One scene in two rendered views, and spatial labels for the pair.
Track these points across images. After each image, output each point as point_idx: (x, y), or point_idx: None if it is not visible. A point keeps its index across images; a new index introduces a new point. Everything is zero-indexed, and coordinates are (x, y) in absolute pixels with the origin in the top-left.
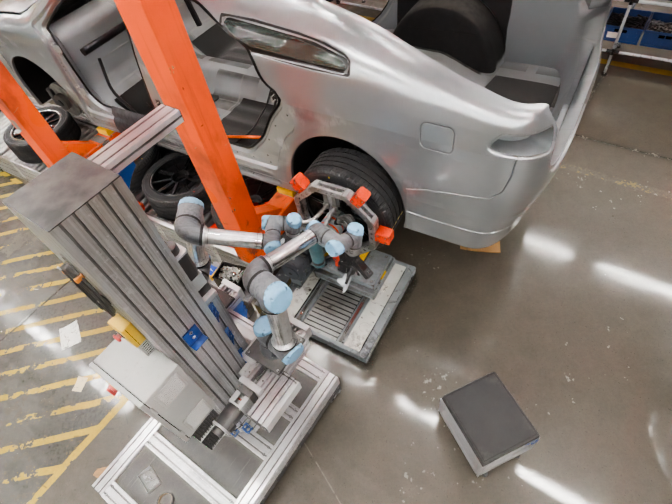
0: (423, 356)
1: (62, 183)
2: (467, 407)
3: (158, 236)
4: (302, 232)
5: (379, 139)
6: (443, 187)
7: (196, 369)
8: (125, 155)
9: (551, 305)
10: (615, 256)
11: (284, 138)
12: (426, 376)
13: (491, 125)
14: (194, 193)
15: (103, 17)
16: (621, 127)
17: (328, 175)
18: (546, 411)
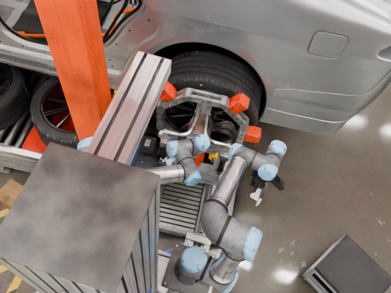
0: (271, 228)
1: (75, 201)
2: (337, 271)
3: (158, 222)
4: (232, 160)
5: (261, 46)
6: (316, 87)
7: None
8: (138, 138)
9: (352, 164)
10: (384, 115)
11: (138, 43)
12: (278, 246)
13: (388, 35)
14: (4, 102)
15: None
16: None
17: (201, 82)
18: (373, 253)
